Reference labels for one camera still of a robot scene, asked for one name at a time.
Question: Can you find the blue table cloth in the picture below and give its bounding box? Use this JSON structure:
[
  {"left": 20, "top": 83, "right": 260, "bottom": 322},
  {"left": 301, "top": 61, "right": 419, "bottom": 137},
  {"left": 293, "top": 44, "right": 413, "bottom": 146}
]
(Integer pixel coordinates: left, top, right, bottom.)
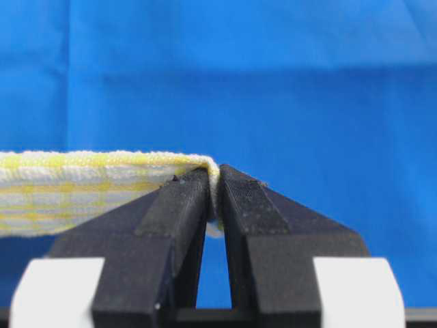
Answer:
[{"left": 1, "top": 1, "right": 436, "bottom": 307}]

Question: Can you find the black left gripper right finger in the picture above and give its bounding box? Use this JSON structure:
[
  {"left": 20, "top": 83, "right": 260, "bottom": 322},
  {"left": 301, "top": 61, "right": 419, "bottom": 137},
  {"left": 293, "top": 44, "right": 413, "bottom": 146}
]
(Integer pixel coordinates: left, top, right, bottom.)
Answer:
[{"left": 218, "top": 163, "right": 407, "bottom": 328}]

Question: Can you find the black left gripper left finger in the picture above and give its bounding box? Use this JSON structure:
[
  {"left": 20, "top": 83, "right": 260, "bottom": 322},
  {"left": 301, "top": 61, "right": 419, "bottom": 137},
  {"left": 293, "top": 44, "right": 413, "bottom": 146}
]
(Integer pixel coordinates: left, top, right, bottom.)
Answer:
[{"left": 10, "top": 166, "right": 211, "bottom": 328}]

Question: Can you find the yellow striped towel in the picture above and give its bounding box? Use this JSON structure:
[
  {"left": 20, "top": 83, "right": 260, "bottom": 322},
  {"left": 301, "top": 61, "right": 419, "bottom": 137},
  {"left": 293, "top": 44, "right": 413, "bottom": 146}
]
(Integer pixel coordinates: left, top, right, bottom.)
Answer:
[{"left": 1, "top": 150, "right": 220, "bottom": 237}]

